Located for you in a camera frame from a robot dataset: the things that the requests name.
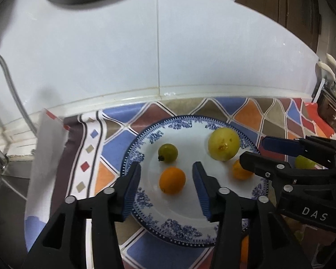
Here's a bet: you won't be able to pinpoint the medium orange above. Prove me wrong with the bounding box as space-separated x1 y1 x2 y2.
240 236 249 265

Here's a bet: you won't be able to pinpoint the green apple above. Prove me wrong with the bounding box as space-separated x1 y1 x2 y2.
294 156 317 169

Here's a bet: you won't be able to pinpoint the small orange tangerine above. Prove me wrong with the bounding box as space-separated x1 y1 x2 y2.
232 160 255 181
159 166 186 195

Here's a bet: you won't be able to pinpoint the large yellow-green pear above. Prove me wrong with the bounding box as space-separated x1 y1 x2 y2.
208 128 240 162

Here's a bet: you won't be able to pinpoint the small green citrus fruit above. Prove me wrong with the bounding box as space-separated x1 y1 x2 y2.
158 143 178 163

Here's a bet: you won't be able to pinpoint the chrome kitchen faucet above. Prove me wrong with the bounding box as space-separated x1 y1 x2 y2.
0 50 39 169

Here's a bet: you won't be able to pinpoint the red patterned cloth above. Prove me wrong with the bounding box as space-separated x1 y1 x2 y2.
302 102 336 140

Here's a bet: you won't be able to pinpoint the steel pots on rack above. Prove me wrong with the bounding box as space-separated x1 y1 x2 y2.
317 70 336 133

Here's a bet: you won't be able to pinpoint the blue white porcelain plate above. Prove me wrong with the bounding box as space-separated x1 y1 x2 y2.
121 115 268 247

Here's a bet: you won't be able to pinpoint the steel sink basin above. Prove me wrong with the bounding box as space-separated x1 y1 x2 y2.
0 161 31 249

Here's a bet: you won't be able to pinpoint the colourful diamond pattern mat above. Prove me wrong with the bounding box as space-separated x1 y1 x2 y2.
24 97 323 268

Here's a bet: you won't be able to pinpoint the white handled utensil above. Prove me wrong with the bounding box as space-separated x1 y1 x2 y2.
326 53 336 68
317 61 336 81

